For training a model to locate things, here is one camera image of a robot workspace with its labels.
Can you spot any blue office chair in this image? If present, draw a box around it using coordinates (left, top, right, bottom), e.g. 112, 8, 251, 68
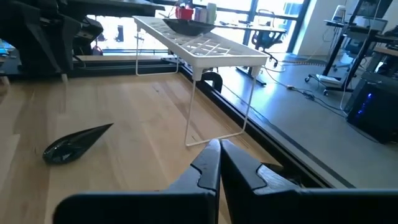
251, 9, 280, 68

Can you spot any pale green cup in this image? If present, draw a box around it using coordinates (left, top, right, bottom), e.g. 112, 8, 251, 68
206, 2, 218, 23

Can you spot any black teardrop mini plate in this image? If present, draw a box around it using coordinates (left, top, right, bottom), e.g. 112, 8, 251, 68
42, 123, 114, 166

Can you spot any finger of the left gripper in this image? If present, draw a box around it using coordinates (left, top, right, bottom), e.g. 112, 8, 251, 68
21, 16, 65, 75
58, 16, 82, 82

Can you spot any black computer tower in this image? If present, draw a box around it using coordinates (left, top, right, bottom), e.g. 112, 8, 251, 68
346, 73, 398, 144

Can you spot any black standing desk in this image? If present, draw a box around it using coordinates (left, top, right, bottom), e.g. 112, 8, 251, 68
322, 18, 398, 93

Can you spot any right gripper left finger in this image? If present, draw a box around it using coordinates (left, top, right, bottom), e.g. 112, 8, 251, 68
167, 139, 221, 191

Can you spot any red container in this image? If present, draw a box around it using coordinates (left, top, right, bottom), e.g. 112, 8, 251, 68
175, 6, 194, 20

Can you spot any grey cup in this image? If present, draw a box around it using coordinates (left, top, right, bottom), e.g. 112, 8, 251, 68
194, 6, 208, 22

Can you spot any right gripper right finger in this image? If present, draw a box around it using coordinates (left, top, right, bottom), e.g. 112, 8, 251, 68
221, 139, 300, 191

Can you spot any black leaf-shaped mini plate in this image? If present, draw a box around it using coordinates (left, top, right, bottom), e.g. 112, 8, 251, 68
162, 17, 216, 37

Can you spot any black table clamp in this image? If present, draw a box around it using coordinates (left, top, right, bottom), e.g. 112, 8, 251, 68
201, 71, 224, 93

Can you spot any white wire shelf rack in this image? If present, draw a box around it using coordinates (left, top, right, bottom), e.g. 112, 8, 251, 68
132, 15, 270, 147

